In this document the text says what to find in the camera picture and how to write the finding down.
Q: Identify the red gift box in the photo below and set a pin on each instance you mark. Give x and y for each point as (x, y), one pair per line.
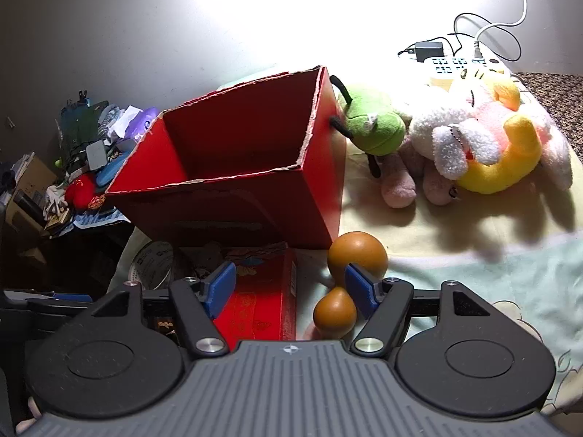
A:
(259, 300)

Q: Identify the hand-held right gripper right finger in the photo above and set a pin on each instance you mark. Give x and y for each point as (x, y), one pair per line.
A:
(360, 291)

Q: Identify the blue green bottle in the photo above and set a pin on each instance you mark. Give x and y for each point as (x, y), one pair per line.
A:
(79, 123)

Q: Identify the brown patterned bedding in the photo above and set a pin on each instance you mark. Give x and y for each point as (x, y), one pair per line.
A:
(560, 95)

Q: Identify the red plush ornament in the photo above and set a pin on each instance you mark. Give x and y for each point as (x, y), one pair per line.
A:
(82, 191)

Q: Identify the blue checkered cloth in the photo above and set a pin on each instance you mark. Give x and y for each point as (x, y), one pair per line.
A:
(98, 221)

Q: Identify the blue plastic case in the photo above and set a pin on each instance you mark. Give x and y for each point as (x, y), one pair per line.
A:
(114, 170)

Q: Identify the white power strip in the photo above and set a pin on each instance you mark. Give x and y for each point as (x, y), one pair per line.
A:
(448, 64)

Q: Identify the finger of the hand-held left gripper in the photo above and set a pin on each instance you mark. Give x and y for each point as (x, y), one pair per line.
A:
(59, 306)

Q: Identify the white tissue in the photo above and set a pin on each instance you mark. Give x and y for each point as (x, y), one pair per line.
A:
(125, 118)

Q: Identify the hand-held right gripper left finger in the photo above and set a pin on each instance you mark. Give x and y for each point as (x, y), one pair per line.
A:
(221, 289)

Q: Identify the green plush toy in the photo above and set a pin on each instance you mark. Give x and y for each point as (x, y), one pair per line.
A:
(373, 123)

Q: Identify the black power adapter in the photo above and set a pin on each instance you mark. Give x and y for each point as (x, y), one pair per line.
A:
(454, 25)
(428, 50)

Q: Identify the bear print blanket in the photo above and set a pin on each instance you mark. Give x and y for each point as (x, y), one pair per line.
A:
(455, 246)

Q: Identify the yellow plush toy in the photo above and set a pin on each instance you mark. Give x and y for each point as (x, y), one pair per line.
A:
(501, 168)

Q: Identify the red cardboard box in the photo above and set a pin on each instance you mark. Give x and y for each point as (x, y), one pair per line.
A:
(227, 209)

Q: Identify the white pink plush rabbit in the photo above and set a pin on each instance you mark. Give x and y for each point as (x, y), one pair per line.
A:
(437, 127)

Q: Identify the orange ball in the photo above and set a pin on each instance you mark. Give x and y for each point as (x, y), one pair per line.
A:
(360, 252)

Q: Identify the purple tissue packet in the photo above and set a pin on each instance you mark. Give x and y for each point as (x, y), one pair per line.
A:
(145, 123)

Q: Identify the brown shoe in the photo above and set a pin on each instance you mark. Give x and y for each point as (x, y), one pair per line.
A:
(398, 191)

